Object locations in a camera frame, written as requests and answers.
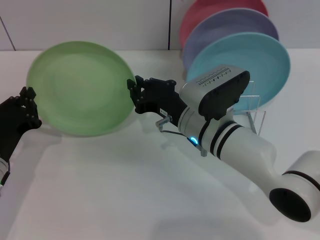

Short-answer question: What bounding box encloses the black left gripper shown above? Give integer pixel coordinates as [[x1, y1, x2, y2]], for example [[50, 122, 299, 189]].
[[0, 86, 43, 161]]

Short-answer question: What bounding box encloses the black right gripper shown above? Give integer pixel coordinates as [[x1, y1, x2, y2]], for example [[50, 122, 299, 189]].
[[126, 75, 191, 126]]

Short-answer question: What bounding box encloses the green plate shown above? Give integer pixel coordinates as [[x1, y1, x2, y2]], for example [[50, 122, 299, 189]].
[[26, 41, 137, 138]]

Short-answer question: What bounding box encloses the red plate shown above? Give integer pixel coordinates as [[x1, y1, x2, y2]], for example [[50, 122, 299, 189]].
[[179, 0, 270, 48]]

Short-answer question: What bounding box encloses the purple plate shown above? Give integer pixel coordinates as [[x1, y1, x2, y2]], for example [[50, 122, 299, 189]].
[[182, 7, 280, 71]]

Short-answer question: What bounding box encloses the light blue plate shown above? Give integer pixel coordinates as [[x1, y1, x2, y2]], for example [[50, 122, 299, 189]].
[[186, 31, 291, 115]]

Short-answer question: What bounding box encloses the grey right gripper cable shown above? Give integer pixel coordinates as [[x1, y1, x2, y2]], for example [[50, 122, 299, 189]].
[[155, 115, 208, 158]]

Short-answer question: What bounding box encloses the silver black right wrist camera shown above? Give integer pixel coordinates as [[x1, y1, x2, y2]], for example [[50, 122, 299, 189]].
[[179, 64, 251, 121]]

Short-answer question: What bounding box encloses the metal wire plate rack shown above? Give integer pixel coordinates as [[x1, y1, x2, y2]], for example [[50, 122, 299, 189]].
[[233, 79, 267, 135]]

